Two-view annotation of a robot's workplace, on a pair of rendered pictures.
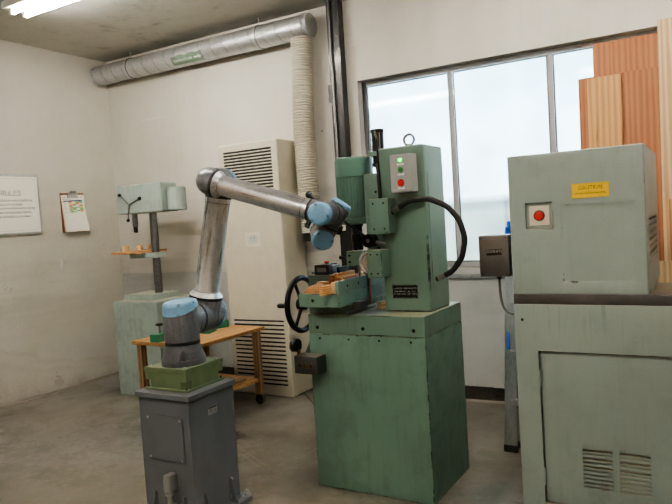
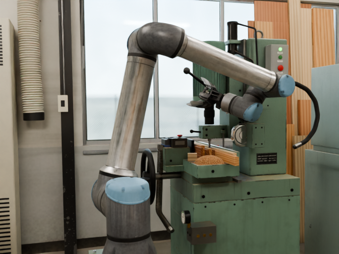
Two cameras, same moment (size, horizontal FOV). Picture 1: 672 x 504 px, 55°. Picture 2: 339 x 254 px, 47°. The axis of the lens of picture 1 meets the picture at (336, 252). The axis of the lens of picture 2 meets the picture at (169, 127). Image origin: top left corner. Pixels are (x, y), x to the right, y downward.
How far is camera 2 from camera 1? 2.30 m
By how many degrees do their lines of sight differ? 45
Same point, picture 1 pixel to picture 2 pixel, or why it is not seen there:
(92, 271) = not seen: outside the picture
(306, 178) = (34, 61)
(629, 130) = not seen: hidden behind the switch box
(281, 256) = (9, 134)
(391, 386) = (270, 239)
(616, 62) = (266, 14)
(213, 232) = (144, 99)
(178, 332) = (144, 221)
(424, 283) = (282, 151)
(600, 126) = not seen: hidden behind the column
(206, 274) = (133, 148)
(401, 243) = (266, 118)
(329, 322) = (216, 190)
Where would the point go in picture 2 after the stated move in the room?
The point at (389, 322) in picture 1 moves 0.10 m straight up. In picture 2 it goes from (272, 185) to (272, 165)
